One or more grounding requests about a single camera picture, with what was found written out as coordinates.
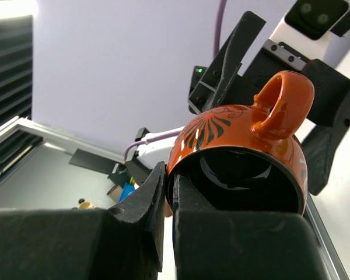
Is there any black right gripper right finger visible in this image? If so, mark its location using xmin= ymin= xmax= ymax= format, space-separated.
xmin=173 ymin=174 xmax=327 ymax=279

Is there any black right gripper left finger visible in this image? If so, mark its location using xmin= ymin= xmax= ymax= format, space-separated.
xmin=0 ymin=162 xmax=166 ymax=279

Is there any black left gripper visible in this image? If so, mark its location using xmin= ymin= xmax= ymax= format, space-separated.
xmin=188 ymin=11 xmax=350 ymax=195

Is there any orange black mug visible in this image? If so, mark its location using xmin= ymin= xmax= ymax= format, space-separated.
xmin=166 ymin=70 xmax=315 ymax=216

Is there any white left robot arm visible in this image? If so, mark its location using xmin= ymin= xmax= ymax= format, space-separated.
xmin=124 ymin=11 xmax=350 ymax=195

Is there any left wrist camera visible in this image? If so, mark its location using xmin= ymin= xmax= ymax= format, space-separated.
xmin=269 ymin=0 xmax=350 ymax=60

